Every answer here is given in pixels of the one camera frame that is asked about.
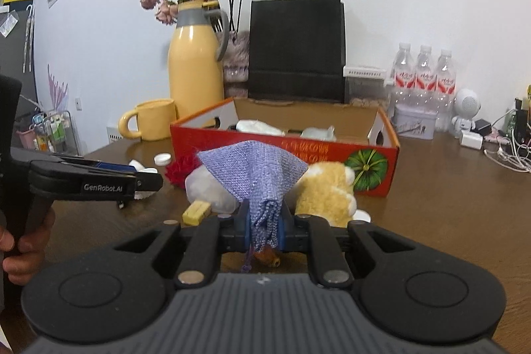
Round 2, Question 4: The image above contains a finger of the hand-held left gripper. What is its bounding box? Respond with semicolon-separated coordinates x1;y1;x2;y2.
30;160;164;201
58;154;138;173

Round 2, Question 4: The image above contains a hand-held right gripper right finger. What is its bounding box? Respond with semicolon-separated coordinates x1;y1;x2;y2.
280;202;417;290

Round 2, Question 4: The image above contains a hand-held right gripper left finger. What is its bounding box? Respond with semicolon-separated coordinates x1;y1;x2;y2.
112;200;252;289

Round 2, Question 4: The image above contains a white round jar lid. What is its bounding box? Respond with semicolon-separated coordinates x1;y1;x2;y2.
128;159;159;200

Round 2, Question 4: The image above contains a white and orange plush cat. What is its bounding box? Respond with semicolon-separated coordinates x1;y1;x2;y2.
292;161;357;229

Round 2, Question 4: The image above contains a white fluffy cloth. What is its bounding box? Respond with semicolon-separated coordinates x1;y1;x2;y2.
185;165;250;214

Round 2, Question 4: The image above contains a purple woven pouch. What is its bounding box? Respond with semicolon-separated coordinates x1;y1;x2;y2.
197;140;310;274

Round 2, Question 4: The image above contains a red rose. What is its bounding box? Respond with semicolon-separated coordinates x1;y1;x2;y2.
165;155;200;187

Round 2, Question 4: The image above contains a red cardboard box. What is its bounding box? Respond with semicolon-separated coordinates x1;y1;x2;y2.
170;97;401;198

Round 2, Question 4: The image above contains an iridescent plastic wrap bundle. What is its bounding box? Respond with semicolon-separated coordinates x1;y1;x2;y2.
236;119;287;137

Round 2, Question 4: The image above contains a person's left hand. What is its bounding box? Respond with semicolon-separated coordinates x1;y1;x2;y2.
0;209;57;287

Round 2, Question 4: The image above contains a yellow soap bar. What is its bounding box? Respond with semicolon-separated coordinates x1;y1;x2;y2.
183;201;210;225

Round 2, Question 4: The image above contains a yellow ceramic mug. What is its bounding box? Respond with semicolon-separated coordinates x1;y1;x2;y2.
118;99;177;142

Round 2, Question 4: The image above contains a dark cabinet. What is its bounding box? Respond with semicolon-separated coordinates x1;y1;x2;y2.
0;0;40;106

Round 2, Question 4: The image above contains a yellow thermos jug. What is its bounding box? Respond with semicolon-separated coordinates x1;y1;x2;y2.
168;0;230;121

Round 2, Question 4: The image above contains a clear plastic container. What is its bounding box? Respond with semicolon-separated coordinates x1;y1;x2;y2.
345;77;393;106

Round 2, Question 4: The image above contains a silver tin box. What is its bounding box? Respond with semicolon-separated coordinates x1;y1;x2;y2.
393;105;437;140

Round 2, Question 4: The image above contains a black paper bag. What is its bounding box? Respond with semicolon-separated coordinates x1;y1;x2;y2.
248;0;346;104

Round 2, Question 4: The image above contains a clear water bottle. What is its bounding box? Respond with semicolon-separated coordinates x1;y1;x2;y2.
415;45;436;111
435;49;457;115
392;43;416;108

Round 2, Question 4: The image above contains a white charger adapter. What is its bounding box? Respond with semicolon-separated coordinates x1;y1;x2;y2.
460;131;484;150

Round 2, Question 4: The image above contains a white robot toy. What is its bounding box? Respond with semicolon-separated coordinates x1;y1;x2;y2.
451;89;482;133

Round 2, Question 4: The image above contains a wire rack with bottles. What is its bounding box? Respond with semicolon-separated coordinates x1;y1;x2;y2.
16;109;82;156

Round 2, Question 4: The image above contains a white network switch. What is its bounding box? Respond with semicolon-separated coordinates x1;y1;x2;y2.
343;66;388;79

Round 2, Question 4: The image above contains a tangle of white cables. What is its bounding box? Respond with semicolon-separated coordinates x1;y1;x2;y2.
483;117;531;173

